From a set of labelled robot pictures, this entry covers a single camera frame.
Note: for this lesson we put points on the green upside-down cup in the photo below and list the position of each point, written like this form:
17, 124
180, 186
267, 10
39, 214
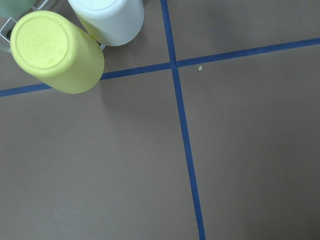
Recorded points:
15, 8

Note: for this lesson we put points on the white upside-down cup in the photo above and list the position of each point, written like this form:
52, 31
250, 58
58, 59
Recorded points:
110, 22

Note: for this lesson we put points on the white wire cup rack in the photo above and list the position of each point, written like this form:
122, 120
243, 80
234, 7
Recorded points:
7, 23

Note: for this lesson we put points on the yellow upside-down cup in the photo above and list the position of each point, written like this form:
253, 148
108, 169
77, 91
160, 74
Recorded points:
58, 53

